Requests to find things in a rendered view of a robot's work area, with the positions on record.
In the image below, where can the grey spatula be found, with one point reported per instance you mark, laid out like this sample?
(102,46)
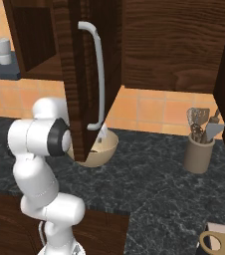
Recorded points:
(214,130)

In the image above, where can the white flat board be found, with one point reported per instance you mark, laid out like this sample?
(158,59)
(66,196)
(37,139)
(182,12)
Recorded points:
(224,228)

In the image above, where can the beige utensil pot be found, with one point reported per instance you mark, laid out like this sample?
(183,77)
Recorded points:
(199,156)

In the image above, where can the dark wood closed cabinet door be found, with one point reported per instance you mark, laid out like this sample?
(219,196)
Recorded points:
(177,43)

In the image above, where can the dark wood base cabinet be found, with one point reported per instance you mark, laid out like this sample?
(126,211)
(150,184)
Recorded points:
(101,232)

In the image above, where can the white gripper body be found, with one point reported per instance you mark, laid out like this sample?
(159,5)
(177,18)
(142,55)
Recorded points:
(103,134)

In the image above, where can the metal slotted spatula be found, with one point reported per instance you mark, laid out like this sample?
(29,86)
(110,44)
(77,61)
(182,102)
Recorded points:
(197,118)

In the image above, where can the beige round basket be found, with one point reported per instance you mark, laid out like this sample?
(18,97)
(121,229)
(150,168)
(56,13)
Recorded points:
(104,152)

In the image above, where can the white cup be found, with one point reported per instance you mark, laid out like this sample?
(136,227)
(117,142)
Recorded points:
(1,50)

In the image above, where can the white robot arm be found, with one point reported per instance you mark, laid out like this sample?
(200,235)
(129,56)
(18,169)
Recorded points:
(35,172)

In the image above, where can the dark grey wall shelf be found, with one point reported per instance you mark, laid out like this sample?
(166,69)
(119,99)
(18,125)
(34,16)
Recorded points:
(0,69)

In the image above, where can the dark wood open cabinet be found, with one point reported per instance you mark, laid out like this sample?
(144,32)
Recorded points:
(35,36)

